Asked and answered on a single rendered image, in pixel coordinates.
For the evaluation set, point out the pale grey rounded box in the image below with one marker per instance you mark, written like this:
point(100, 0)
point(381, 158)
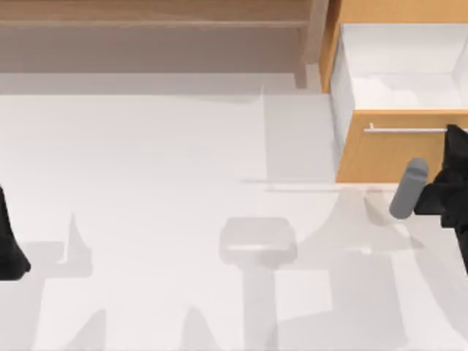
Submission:
point(407, 190)

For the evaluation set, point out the pale wooden drawer front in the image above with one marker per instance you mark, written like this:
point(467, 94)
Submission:
point(395, 157)

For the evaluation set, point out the drawer with pale grey inside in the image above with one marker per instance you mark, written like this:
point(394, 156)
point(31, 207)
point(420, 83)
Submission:
point(398, 73)

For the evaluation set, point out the wooden cupboard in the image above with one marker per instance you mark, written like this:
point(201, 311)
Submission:
point(365, 11)

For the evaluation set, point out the open wooden shelf unit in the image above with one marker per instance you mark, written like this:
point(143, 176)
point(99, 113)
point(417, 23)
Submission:
point(153, 44)

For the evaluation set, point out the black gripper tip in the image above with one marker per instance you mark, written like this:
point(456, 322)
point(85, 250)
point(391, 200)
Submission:
point(9, 248)

